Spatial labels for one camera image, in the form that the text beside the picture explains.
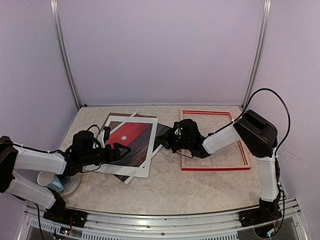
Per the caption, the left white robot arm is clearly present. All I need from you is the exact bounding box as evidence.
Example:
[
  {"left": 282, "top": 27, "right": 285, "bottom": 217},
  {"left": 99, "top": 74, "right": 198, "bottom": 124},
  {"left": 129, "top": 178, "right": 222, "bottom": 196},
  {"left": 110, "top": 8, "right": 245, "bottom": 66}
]
[{"left": 0, "top": 130, "right": 131, "bottom": 223}]

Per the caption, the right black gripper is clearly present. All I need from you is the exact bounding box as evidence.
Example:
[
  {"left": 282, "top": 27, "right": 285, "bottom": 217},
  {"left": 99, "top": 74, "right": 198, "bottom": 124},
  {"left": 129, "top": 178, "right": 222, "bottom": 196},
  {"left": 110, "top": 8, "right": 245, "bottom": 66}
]
[{"left": 156, "top": 127, "right": 192, "bottom": 153}]

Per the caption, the brown backing board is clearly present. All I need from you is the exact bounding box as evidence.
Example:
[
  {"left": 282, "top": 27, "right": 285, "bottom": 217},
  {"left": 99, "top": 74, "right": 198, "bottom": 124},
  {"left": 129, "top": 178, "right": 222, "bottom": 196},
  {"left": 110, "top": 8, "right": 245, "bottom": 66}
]
[{"left": 104, "top": 112, "right": 158, "bottom": 135}]

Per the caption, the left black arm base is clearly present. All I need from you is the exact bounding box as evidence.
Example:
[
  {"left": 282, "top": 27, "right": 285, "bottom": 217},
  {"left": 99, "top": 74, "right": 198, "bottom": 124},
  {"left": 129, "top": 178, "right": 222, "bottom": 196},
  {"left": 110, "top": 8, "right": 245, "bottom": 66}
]
[{"left": 43, "top": 208, "right": 88, "bottom": 228}]

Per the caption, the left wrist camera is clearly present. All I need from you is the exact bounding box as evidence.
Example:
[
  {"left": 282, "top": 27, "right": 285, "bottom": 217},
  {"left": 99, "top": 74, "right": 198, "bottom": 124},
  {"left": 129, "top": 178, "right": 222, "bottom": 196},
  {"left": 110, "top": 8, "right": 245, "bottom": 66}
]
[{"left": 97, "top": 126, "right": 111, "bottom": 148}]

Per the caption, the front aluminium rail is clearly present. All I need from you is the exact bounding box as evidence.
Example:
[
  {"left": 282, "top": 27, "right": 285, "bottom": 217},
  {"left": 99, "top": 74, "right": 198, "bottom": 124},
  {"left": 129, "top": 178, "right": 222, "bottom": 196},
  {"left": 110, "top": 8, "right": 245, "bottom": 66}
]
[{"left": 18, "top": 197, "right": 310, "bottom": 240}]

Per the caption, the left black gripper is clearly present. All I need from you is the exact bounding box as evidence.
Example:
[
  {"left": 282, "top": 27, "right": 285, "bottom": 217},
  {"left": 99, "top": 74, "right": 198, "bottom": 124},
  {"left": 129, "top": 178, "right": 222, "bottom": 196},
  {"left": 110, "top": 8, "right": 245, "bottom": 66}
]
[{"left": 80, "top": 142, "right": 131, "bottom": 166}]

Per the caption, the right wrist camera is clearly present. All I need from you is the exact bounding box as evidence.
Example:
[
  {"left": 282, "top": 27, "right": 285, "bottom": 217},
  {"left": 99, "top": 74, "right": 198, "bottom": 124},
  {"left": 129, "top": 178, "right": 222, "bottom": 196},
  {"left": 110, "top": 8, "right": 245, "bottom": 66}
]
[{"left": 173, "top": 121, "right": 183, "bottom": 136}]

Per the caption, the right aluminium post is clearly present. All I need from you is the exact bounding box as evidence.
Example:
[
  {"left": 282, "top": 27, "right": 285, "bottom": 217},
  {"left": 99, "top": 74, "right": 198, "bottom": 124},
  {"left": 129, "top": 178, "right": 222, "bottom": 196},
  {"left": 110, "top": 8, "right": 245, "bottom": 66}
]
[{"left": 241, "top": 0, "right": 272, "bottom": 108}]

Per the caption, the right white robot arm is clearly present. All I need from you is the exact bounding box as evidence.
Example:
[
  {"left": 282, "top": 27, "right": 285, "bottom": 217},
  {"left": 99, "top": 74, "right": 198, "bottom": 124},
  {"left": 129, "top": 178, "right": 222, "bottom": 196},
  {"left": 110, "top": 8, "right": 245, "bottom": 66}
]
[{"left": 156, "top": 110, "right": 280, "bottom": 222}]

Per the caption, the white mat board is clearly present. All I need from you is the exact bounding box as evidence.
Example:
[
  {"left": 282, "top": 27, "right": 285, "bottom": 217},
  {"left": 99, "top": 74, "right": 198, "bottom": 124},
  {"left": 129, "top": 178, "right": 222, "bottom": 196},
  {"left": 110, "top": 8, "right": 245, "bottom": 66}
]
[{"left": 85, "top": 113, "right": 158, "bottom": 178}]

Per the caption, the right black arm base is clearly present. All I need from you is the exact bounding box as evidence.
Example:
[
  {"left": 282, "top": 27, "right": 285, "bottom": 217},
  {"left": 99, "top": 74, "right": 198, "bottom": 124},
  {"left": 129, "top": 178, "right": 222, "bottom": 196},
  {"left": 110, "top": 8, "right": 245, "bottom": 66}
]
[{"left": 238, "top": 198, "right": 283, "bottom": 227}]

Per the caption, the red wooden picture frame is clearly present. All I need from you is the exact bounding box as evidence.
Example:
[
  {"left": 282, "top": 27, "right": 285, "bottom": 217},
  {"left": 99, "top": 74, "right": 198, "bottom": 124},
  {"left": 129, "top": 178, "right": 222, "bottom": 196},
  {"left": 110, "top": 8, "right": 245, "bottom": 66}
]
[{"left": 180, "top": 106, "right": 251, "bottom": 172}]

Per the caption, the left aluminium post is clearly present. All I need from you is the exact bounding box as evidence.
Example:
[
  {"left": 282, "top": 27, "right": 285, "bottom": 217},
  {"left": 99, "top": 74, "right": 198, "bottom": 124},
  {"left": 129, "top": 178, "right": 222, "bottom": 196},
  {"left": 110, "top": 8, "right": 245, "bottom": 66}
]
[{"left": 50, "top": 0, "right": 83, "bottom": 111}]

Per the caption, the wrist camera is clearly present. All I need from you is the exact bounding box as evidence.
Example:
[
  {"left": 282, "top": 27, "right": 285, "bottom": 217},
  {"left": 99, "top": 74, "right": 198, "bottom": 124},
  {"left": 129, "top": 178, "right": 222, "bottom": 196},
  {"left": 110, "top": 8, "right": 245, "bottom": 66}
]
[
  {"left": 173, "top": 121, "right": 183, "bottom": 136},
  {"left": 97, "top": 126, "right": 111, "bottom": 148}
]

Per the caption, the aluminium post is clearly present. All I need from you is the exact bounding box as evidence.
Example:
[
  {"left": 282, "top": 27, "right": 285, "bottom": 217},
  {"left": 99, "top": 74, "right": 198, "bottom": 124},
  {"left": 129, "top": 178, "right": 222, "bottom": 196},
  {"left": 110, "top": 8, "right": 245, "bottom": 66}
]
[
  {"left": 50, "top": 0, "right": 83, "bottom": 111},
  {"left": 241, "top": 0, "right": 272, "bottom": 108}
]

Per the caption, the clear tape roll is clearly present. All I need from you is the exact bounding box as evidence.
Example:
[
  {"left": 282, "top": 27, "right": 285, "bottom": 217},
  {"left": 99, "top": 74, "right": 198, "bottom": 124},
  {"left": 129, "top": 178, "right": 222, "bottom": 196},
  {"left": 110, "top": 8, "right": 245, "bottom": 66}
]
[{"left": 57, "top": 173, "right": 81, "bottom": 197}]

